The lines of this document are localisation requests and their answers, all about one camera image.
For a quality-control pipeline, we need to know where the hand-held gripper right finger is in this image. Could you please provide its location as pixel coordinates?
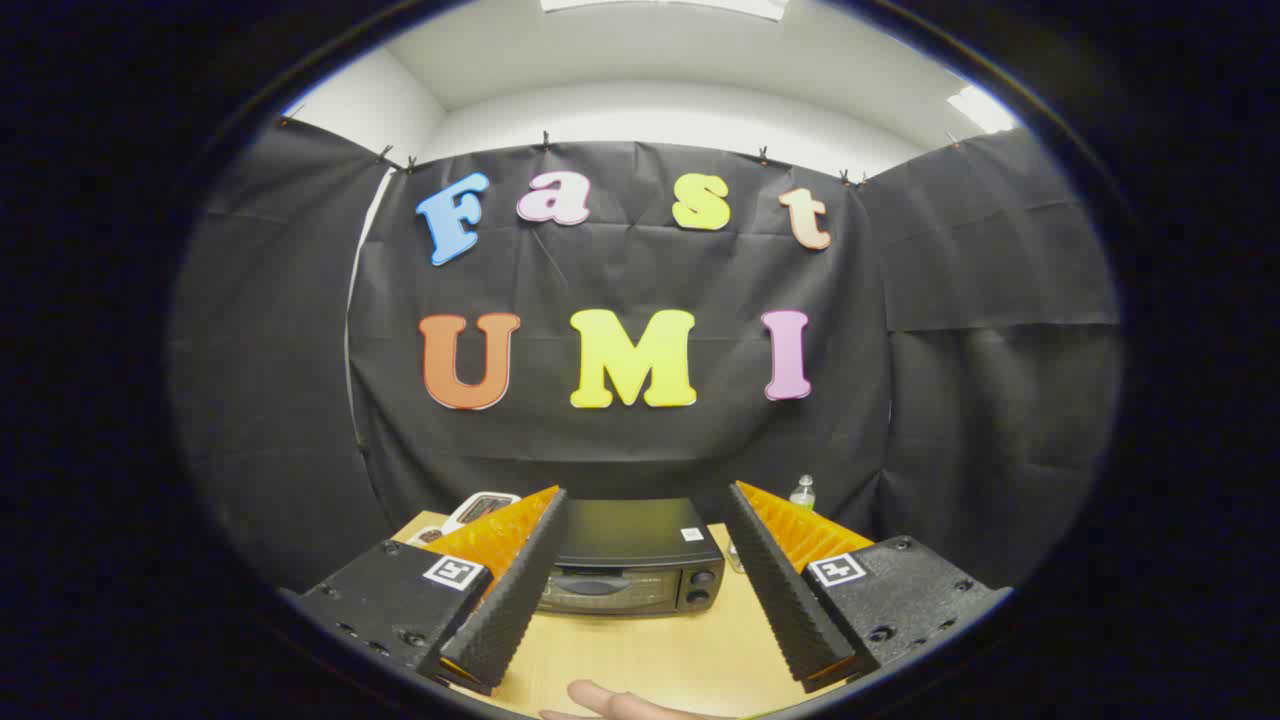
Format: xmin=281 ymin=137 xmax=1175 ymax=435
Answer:
xmin=725 ymin=481 xmax=1013 ymax=694

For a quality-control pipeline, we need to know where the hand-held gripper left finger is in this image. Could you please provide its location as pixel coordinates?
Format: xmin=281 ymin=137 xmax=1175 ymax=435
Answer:
xmin=285 ymin=485 xmax=569 ymax=698

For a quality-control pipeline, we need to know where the black toaster oven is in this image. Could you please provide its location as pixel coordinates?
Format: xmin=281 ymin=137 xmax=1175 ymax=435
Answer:
xmin=535 ymin=498 xmax=726 ymax=617

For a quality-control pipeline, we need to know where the white pop-up toaster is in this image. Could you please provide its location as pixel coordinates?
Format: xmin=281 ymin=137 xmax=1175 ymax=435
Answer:
xmin=440 ymin=490 xmax=523 ymax=536

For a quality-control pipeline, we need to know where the small ceiling light panel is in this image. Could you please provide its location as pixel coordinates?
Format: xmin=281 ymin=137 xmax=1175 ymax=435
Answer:
xmin=945 ymin=85 xmax=1018 ymax=136

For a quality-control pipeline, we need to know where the long ceiling light panel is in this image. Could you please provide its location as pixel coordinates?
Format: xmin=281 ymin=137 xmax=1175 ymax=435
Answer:
xmin=540 ymin=0 xmax=791 ymax=22

